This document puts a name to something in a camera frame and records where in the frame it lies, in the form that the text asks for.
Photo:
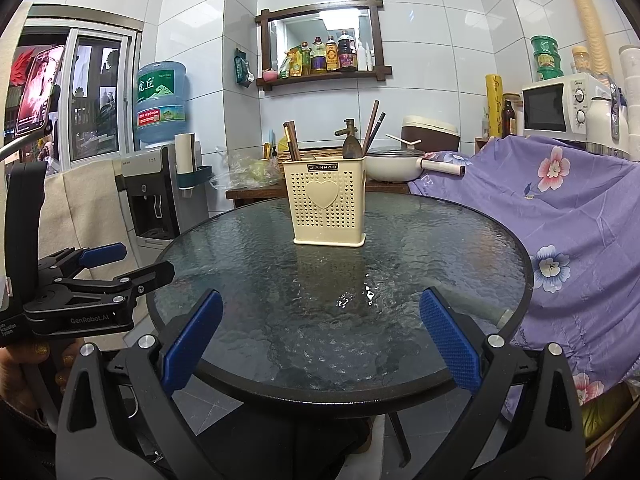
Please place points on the wooden framed mirror shelf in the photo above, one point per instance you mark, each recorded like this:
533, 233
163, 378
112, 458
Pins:
300, 30

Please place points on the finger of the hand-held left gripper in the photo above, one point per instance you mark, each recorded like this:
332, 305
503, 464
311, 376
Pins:
150, 275
102, 254

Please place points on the stacks of white cups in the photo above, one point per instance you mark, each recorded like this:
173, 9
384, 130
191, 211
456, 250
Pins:
630, 90

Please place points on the person's legs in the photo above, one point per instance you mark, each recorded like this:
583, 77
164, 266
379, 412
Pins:
280, 440

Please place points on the white rice ladle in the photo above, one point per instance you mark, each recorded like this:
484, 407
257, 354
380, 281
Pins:
402, 139

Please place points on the thin black chopstick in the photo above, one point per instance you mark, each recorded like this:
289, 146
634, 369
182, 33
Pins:
379, 131

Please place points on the green hanging packet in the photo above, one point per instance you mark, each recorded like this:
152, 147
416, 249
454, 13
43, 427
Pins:
243, 70

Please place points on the white electric kettle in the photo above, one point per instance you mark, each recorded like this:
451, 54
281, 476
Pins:
600, 120

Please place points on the cream cooking pot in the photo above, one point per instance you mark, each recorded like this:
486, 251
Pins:
395, 167

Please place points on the pink small bowl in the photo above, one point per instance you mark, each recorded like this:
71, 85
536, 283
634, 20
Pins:
270, 75

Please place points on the brown wooden chopstick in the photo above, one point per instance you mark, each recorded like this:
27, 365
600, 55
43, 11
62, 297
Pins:
371, 127
296, 151

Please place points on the yellow wrap roll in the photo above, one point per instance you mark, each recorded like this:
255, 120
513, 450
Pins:
494, 105

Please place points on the cream perforated utensil holder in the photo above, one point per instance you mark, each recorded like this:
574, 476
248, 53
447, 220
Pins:
325, 220

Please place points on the wooden counter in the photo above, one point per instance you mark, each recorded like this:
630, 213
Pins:
260, 194

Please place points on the teal cup holder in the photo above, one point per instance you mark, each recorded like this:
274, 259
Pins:
200, 175

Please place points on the small white bottle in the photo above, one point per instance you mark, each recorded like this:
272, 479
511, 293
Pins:
370, 58

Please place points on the brown white rice cooker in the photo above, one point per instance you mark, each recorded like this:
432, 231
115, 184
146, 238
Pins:
435, 135

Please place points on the brown glass bottle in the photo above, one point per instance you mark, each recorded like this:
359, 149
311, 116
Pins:
508, 120

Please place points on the white paper cup tube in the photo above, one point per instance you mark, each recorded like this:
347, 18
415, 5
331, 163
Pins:
185, 155

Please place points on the dark soy sauce bottle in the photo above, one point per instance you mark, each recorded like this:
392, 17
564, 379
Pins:
346, 51

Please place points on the grey water dispenser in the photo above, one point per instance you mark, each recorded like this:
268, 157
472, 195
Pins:
145, 195

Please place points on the yellow seasoning packet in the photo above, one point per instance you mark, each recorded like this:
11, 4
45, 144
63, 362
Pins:
296, 62

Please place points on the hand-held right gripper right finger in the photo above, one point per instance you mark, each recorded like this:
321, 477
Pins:
450, 345

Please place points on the white microwave oven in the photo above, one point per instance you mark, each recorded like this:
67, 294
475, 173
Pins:
545, 107

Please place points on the purple floral cloth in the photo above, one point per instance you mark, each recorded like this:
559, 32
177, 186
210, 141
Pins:
575, 220

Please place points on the green glass bottle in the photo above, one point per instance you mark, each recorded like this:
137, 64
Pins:
306, 59

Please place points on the green instant noodle bowls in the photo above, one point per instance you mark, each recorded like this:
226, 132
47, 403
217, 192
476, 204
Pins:
547, 60

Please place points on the person's left forearm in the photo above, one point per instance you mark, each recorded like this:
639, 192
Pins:
25, 435

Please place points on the beige cloth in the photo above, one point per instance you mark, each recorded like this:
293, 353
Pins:
90, 210

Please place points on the tall paper cup stack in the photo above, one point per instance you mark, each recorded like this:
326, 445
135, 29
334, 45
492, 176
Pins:
592, 25

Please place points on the white plastic bottle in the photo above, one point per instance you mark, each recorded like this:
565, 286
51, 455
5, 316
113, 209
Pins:
361, 56

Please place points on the brass faucet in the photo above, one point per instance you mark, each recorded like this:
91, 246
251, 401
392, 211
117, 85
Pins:
348, 127

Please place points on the sliding glass window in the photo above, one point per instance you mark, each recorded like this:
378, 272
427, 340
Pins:
95, 95

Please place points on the person's left hand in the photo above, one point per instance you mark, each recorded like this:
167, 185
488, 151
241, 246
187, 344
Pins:
35, 357

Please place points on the clear plastic bag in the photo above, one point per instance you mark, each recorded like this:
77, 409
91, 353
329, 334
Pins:
250, 170

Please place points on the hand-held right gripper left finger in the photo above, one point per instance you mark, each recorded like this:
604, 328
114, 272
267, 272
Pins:
192, 345

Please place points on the blue water jug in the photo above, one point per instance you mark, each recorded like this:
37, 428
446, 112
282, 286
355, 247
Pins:
160, 105

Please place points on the brown-label sauce bottle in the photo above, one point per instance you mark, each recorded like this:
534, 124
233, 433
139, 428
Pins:
331, 55

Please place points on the yellow-lid jar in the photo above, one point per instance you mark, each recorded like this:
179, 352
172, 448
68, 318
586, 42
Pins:
580, 62

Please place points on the smartphone on mount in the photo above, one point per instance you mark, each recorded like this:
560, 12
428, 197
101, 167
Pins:
40, 90

